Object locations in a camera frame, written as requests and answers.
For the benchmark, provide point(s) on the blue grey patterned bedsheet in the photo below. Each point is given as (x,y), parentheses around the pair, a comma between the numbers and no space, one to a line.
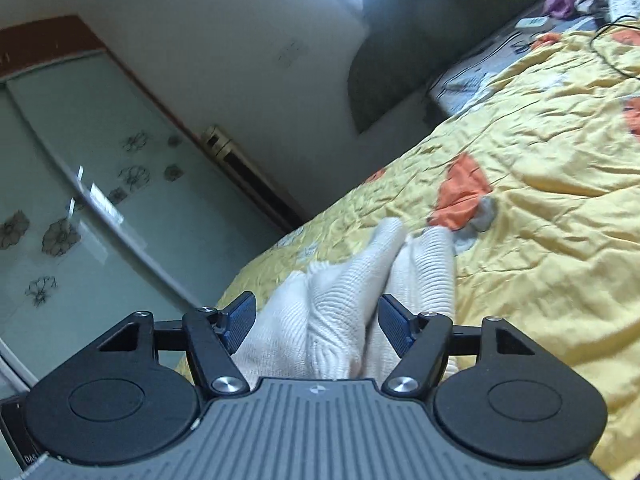
(465,81)

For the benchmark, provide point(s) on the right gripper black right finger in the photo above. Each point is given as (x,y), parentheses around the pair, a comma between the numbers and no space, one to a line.
(491,389)

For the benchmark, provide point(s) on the white remote control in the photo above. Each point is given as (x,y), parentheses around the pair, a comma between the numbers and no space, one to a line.
(534,24)

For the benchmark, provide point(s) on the glass sliding wardrobe door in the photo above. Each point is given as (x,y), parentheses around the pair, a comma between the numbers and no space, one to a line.
(65,275)

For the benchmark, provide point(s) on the white knit sweater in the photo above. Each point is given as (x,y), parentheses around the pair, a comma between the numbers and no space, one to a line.
(321,323)

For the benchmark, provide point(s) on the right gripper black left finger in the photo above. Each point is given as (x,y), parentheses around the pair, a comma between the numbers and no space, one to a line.
(138,388)

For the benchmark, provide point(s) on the gold tower air conditioner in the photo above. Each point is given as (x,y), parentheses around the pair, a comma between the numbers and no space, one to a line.
(273,200)

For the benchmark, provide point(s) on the yellow carrot print quilt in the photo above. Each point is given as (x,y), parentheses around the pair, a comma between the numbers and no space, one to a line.
(557,138)

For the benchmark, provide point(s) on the dark green padded headboard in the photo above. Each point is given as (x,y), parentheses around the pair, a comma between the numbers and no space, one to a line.
(410,42)

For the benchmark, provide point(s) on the white wall socket panel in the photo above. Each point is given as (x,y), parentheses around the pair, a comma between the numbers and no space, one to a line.
(290,53)

